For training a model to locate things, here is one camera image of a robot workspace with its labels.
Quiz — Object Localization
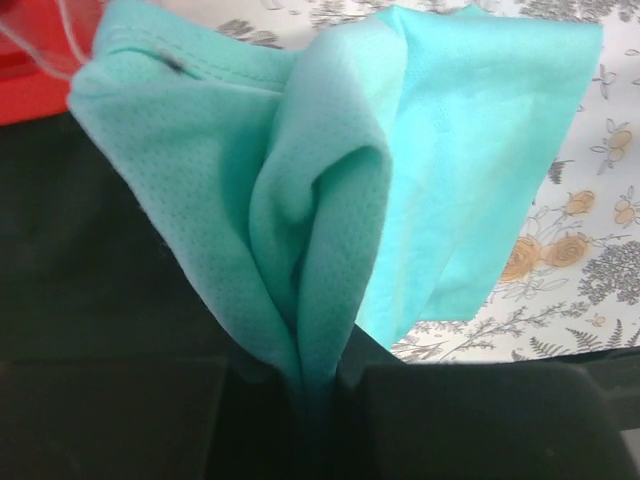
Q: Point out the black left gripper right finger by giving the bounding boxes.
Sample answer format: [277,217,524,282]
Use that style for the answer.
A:
[329,329,639,479]

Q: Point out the red plastic bin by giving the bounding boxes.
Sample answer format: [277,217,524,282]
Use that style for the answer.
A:
[1,0,107,126]

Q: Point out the floral patterned table mat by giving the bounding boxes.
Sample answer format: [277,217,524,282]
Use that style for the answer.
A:
[211,1,639,362]

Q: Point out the mint green t-shirt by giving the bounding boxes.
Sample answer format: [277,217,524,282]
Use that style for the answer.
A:
[66,3,604,401]

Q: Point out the folded black t-shirt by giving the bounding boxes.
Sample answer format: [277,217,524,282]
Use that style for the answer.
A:
[1,113,272,381]

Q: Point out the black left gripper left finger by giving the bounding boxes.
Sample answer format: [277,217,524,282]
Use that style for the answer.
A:
[1,348,300,479]

